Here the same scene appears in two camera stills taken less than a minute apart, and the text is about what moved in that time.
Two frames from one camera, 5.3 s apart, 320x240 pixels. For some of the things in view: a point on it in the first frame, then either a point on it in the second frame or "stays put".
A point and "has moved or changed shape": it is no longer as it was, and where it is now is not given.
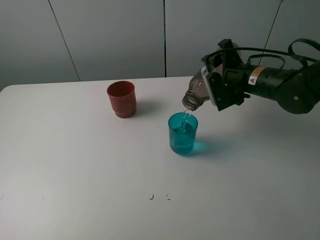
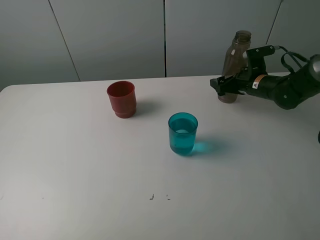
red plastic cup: [122, 96] stays put
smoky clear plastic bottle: [192, 101] has moved or changed shape
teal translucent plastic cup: [182, 127] stays put
